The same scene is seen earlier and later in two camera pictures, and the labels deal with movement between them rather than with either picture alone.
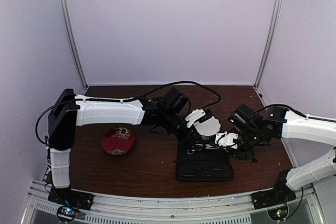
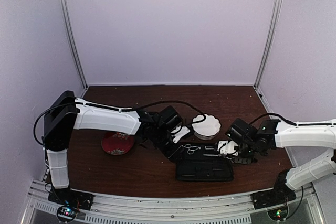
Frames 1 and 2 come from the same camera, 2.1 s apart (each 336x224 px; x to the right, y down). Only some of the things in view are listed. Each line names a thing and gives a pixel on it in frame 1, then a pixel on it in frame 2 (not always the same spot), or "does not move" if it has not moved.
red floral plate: (118, 140) does not move
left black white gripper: (183, 140) → (171, 153)
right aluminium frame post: (274, 26) does not move
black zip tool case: (207, 162) does not move
